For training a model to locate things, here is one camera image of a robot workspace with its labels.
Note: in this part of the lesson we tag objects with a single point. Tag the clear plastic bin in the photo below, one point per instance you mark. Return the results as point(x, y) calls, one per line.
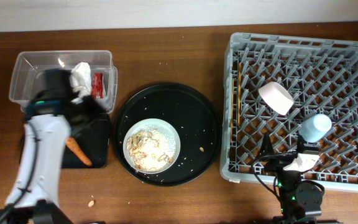
point(26, 81)

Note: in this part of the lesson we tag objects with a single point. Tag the white plate with food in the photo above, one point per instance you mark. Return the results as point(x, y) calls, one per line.
point(151, 146)

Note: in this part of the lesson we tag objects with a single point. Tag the light blue cup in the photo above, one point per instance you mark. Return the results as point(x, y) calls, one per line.
point(315, 127)

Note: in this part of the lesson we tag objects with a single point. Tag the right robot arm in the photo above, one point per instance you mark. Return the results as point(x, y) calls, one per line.
point(300, 200)

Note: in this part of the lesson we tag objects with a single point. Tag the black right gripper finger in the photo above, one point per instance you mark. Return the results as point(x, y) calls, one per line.
point(301, 144)
point(266, 148)

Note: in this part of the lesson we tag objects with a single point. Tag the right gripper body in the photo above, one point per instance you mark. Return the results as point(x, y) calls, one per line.
point(284, 175)

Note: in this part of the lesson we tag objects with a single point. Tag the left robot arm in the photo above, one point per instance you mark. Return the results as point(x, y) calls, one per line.
point(51, 117)

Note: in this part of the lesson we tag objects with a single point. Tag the orange carrot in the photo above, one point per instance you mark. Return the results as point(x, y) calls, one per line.
point(73, 146)

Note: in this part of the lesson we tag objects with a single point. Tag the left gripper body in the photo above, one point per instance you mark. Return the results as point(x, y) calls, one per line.
point(86, 107)

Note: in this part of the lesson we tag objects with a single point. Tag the black rectangular tray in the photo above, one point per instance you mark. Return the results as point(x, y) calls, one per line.
point(93, 140)

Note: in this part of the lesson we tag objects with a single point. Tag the red snack wrapper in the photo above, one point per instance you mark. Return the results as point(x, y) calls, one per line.
point(97, 90)

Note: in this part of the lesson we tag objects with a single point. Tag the round black tray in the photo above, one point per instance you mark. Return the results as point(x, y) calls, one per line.
point(192, 115)

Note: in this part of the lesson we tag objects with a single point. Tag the pink bowl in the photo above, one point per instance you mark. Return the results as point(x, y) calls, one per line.
point(276, 97)

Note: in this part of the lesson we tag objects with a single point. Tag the peanut shell on table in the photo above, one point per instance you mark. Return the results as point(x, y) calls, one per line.
point(91, 203)

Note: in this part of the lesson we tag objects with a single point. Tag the white napkin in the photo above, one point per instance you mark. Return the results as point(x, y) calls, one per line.
point(80, 81)

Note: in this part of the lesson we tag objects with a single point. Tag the grey dishwasher rack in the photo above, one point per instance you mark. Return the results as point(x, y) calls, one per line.
point(322, 77)

